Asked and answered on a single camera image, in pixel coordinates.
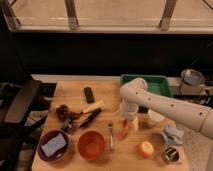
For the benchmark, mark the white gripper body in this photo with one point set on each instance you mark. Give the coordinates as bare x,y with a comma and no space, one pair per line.
128,110

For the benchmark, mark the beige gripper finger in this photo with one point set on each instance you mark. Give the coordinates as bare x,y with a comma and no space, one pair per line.
135,123

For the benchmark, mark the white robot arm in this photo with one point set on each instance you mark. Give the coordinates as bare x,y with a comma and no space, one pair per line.
194,116

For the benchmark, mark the white paper cup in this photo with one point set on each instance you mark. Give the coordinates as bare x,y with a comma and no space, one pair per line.
153,118

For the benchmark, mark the silver fork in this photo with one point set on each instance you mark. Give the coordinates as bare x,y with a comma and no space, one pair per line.
110,128

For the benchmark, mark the yellow apple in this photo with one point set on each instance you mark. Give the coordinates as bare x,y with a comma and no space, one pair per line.
146,149

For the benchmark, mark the green plastic tray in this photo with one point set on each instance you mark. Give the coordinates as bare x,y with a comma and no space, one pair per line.
157,84

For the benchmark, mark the crumpled blue cloth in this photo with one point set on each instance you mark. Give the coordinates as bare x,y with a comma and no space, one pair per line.
172,135

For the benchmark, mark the black rectangular block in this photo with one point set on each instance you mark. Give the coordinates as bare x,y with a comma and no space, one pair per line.
88,94

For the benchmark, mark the metal tin can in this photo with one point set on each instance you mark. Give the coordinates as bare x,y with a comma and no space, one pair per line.
171,154

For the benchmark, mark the orange plastic bowl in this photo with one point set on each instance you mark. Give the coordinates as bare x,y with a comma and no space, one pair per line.
91,145

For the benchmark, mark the dark red berry cluster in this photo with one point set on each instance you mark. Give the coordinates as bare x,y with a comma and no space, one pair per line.
63,112

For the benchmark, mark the grey round dish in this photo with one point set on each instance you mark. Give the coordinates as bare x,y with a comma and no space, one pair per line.
192,77

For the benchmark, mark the blue sponge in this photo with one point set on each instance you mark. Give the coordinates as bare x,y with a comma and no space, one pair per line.
53,145

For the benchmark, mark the purple bowl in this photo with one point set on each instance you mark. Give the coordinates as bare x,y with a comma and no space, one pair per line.
45,138

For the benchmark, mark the black office chair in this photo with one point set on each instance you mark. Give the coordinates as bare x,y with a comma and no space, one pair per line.
13,131

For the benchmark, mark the black handled tool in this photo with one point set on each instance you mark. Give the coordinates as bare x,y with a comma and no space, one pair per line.
90,118

